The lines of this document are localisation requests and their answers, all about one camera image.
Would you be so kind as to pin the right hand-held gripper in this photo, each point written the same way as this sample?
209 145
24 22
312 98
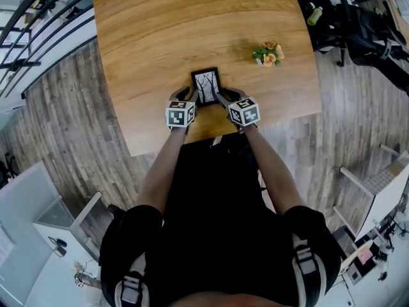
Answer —
244 112

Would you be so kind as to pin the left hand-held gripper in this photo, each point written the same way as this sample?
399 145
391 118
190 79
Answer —
179 115

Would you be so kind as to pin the black picture frame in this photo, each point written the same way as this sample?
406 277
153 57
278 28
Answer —
209 75

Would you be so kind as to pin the person's left forearm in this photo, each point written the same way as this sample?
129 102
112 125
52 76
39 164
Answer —
161 171

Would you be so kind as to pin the person's right forearm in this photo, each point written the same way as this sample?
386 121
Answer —
271 171

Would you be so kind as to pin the orange flowers in white pot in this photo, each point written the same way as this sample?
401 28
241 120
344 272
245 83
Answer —
268 54

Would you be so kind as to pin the green bottle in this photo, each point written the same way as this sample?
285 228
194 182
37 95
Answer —
315 16

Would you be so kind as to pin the person's black shirt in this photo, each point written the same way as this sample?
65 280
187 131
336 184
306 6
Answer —
217 235

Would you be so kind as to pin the black office chair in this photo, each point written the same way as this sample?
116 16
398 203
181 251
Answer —
361 34

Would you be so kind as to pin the black metal railing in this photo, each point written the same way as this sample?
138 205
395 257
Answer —
38 27

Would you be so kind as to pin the white desk with grey top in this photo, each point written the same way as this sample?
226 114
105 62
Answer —
383 190

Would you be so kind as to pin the black computer mouse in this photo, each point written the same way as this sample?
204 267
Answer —
60 243

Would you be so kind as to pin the white desk with partition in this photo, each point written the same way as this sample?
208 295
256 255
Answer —
28 229

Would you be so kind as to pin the pink paper note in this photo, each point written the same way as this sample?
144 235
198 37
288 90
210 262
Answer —
365 256

